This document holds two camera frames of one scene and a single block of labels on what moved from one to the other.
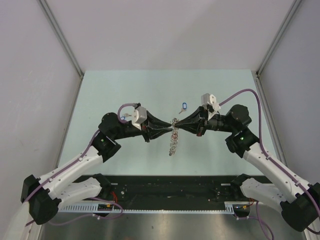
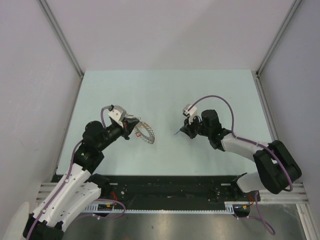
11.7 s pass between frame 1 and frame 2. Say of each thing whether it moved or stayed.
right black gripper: moved
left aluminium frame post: stayed
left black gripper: moved
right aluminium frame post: stayed
